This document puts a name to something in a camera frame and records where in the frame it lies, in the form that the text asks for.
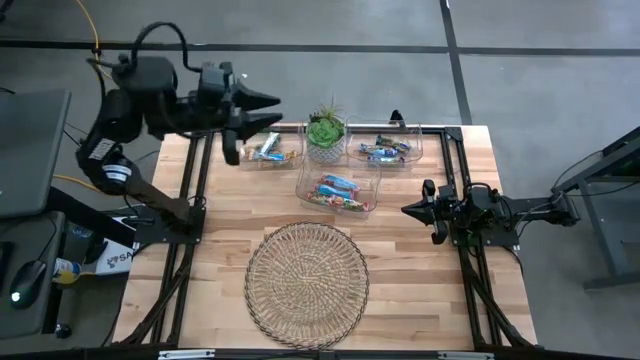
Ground round woven straw placemat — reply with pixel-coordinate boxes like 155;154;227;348
243;221;371;350

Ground blue red granola bar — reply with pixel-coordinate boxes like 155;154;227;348
313;183;356;201

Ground white printed box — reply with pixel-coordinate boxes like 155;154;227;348
94;238;135;277

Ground snack bars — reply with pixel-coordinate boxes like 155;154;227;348
319;174;362;193

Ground clear plastic bin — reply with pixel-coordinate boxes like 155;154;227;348
224;121;305;172
345;117;425;172
294;163;383;221

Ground yellow white bottle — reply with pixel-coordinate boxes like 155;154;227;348
51;257;84;286

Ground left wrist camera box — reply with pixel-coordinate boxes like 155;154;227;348
198;63;229;105

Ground blue orange-ended granola bar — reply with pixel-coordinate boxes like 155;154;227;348
249;150;288;163

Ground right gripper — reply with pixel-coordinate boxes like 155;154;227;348
400;178;450;247

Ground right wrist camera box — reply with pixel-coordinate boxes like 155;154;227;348
435;185;459;217

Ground silver metal bracket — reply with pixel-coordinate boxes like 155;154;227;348
158;349;217;360
438;350;496;360

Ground black metal side table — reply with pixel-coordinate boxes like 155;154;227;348
549;124;640;292

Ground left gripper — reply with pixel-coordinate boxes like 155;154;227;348
188;61;285;167

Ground potted green succulent plant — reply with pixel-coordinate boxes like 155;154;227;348
304;97;347;165

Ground yellow extension cord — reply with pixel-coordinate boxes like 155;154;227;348
52;173;104;195
74;0;104;81

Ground dark grey side desk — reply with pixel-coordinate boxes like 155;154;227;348
0;209;67;341

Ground black aluminium table frame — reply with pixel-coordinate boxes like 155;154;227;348
112;109;540;360

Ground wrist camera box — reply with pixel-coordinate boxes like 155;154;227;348
198;63;229;105
435;185;459;217

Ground black computer mouse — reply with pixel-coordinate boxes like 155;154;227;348
8;259;49;310

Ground red green granola bar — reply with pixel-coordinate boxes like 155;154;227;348
339;197;372;213
304;192;347;210

